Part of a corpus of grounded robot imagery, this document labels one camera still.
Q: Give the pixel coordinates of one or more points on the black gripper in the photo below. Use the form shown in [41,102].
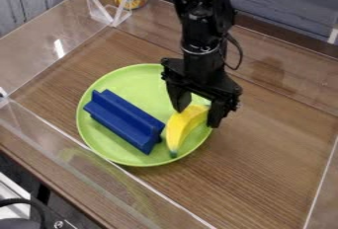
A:
[208,81]

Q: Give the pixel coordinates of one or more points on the yellow toy banana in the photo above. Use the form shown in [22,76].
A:
[181,124]

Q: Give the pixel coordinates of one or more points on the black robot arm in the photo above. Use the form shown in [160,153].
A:
[206,21]

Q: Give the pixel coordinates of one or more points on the green round plate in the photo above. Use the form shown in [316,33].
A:
[137,83]

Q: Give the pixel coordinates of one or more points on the blue plastic block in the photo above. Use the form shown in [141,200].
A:
[132,123]

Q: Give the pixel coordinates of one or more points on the clear acrylic tray walls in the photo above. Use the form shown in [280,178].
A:
[264,174]

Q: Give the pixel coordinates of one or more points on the black device with knob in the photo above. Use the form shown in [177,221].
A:
[56,221]

